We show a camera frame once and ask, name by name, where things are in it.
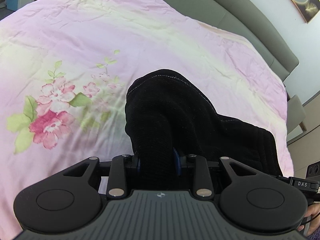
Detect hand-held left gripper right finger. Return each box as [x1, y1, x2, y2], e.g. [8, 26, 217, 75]
[172, 147, 258, 198]

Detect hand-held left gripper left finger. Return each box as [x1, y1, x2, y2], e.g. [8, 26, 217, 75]
[63, 152, 141, 198]

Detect black pants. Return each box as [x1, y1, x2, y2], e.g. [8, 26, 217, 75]
[124, 69, 284, 190]

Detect person's right hand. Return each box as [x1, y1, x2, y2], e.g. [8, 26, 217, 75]
[297, 200, 320, 237]

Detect beige bedside table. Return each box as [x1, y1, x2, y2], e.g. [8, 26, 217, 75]
[287, 95, 307, 132]

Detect pink floral bed sheet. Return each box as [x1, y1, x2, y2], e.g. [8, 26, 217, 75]
[0, 0, 294, 235]

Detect grey bed headboard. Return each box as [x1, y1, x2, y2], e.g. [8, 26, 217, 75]
[145, 0, 300, 82]

